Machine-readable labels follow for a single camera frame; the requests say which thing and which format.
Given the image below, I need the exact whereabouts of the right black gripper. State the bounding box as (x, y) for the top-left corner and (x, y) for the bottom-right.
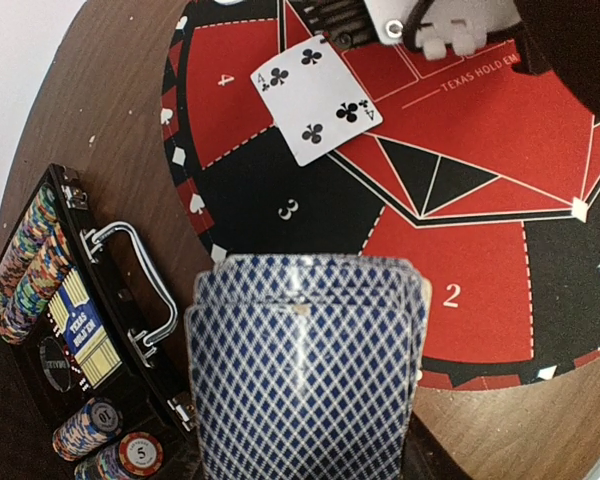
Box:
(299, 0), (379, 48)

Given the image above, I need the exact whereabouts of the four of clubs card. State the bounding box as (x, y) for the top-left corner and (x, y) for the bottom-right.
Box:
(251, 34), (383, 167)

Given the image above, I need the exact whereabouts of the grey playing card deck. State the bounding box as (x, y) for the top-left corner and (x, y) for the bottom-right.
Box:
(184, 254), (432, 479)

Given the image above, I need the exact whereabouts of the black poker chip case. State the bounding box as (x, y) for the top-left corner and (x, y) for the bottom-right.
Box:
(0, 164), (202, 479)

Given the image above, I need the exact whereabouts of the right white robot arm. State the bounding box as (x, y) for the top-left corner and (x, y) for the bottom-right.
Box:
(296, 1), (600, 121)

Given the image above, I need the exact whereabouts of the round red black poker mat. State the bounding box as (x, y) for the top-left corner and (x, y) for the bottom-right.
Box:
(161, 1), (600, 390)

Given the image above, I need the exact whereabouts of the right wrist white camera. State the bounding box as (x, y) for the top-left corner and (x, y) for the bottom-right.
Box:
(364, 0), (521, 61)

